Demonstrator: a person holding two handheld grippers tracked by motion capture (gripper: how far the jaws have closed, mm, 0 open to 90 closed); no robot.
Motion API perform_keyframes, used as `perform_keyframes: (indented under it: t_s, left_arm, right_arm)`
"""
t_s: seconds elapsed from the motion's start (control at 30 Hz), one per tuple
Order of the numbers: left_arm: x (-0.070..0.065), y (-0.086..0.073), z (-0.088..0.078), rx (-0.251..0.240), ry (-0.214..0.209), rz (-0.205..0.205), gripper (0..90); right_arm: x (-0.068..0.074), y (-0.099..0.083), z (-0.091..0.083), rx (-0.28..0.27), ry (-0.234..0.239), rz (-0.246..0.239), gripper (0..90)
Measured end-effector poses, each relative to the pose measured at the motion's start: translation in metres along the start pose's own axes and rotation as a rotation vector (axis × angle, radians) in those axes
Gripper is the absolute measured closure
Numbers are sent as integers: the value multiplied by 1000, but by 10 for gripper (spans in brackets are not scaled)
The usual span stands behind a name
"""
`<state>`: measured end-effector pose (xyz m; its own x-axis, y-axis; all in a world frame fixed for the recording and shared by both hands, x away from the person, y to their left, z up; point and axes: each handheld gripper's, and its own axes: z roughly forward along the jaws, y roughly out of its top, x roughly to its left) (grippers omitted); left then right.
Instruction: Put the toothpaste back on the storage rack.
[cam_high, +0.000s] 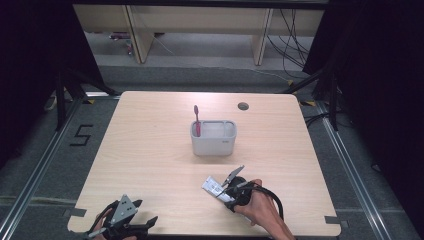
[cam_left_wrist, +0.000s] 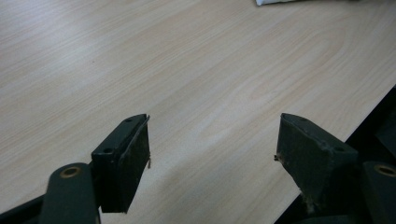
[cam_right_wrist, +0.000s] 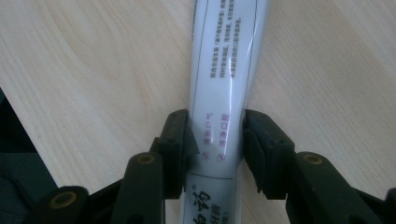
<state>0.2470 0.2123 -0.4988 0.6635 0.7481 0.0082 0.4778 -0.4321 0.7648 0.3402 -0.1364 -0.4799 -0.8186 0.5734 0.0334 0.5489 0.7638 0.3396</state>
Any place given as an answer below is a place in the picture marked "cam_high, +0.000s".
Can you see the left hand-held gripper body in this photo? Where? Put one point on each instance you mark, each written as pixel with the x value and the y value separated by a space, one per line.
pixel 125 210

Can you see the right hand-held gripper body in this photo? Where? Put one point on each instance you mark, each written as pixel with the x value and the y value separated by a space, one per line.
pixel 240 198

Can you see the white toothpaste tube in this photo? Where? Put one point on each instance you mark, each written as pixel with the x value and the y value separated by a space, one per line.
pixel 211 186

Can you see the grey toothbrush holder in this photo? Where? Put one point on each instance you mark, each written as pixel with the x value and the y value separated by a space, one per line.
pixel 213 145

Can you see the pink and grey toothbrush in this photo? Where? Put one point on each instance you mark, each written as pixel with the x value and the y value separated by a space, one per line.
pixel 197 125

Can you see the person's right hand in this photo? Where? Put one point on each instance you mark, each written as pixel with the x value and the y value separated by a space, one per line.
pixel 261 210

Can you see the person's left hand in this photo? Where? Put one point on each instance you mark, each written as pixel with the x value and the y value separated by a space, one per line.
pixel 99 224

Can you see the grey tape strip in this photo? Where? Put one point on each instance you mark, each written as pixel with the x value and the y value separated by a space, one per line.
pixel 335 220
pixel 76 212

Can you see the black metal stand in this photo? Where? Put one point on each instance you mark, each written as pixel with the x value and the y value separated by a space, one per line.
pixel 61 100
pixel 333 100

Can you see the red item under desk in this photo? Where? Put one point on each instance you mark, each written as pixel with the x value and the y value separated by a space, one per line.
pixel 120 36

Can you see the light wooden desk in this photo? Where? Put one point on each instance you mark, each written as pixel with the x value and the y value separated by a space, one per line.
pixel 200 20

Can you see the metal floor rail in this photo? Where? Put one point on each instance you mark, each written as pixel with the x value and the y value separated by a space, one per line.
pixel 353 173
pixel 36 173

